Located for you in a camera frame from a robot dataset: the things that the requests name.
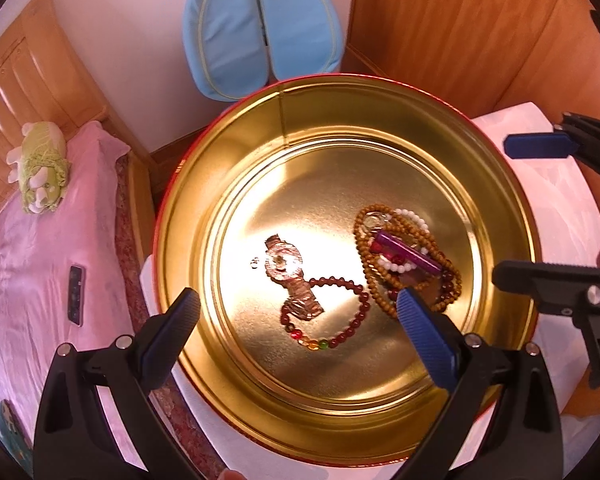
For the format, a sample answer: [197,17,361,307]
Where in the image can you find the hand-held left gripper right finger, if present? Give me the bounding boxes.
[395,286,566,480]

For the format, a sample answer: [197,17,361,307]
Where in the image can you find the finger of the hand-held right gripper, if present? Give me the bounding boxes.
[492,259,600,388]
[502,112,600,188]

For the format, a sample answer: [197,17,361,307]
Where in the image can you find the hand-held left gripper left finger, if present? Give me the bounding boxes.
[32,287,202,480]

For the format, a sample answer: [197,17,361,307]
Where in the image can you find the dark red bead bracelet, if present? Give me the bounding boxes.
[387,267,456,301]

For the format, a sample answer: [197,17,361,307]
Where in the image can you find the red bracelet with coloured beads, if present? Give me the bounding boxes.
[280,275,372,353]

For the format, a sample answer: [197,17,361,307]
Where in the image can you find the purple tube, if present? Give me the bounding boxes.
[371,230,441,275]

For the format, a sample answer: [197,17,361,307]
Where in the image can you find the brown wooden bead necklace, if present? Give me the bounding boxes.
[354,203,463,320]

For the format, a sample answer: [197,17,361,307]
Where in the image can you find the white bead bracelet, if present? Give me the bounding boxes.
[375,207,428,273]

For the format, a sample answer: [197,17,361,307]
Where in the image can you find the gold wrist watch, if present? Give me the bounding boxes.
[262,234,327,320]

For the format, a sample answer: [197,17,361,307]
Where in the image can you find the round gold tin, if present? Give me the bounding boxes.
[152,74,540,463]

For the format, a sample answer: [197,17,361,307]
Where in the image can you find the dark red patterned mattress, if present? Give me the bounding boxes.
[115,152,226,480]

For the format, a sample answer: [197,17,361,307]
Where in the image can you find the black mobile phone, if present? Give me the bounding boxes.
[67,265,86,326]

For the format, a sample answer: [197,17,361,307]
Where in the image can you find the wooden wardrobe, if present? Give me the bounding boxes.
[342,0,600,416]

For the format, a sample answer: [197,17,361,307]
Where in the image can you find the pink bed sheet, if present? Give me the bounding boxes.
[0,121,146,446]

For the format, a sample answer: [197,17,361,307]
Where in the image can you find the green orange quilt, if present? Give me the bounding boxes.
[0,402,33,480]

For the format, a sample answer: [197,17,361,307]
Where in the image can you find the green cabbage plush toy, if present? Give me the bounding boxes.
[6,122,72,215]

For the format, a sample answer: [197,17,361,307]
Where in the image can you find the blue chair backrest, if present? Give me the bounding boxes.
[182,0,343,103]

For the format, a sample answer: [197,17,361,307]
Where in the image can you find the wooden bed headboard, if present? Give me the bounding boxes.
[0,0,156,233]

